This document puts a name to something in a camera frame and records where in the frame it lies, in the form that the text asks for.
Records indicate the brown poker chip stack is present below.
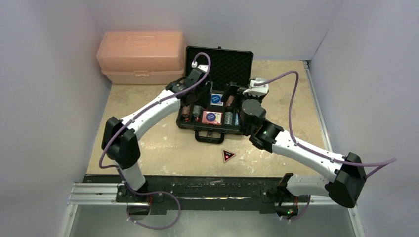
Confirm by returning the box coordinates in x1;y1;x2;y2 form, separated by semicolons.
225;95;235;110

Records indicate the grey poker chip stack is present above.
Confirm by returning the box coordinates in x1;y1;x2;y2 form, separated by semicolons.
224;112;233;126

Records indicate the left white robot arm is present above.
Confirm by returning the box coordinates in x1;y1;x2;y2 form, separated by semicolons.
100;65;209;202

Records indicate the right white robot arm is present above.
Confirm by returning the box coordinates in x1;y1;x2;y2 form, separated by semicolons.
222;82;367;208

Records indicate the black poker set case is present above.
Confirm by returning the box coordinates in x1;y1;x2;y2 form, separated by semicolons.
176;46;253;144

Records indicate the green chip stack in case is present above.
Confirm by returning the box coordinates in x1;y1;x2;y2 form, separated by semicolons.
192;105;203;118

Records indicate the blue card deck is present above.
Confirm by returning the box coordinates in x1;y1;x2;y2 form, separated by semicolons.
210;94;224;106

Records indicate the brown lower chip stack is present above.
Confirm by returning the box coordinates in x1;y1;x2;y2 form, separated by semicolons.
181;105;191;118

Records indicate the red card deck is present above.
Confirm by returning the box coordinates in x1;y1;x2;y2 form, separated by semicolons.
201;111;222;125

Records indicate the light blue chip stack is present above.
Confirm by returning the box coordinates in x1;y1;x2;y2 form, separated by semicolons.
234;113;240;127

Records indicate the pink plastic storage box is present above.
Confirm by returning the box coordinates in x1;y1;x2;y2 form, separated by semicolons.
96;31;186;85

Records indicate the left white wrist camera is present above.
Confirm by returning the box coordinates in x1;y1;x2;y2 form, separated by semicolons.
196;65;209;73

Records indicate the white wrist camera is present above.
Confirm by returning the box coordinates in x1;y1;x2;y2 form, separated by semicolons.
196;65;209;73
244;77;269;97

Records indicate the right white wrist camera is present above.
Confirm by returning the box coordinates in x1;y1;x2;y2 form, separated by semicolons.
244;77;269;97

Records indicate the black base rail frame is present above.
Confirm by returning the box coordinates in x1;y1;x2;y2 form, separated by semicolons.
82;175;309;217

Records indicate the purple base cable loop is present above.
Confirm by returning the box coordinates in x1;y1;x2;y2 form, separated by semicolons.
126;191;182;231

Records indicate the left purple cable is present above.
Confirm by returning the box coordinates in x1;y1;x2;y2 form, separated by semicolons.
98;52;212;197

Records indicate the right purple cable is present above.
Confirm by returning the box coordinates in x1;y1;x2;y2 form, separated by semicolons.
253;70;397;179

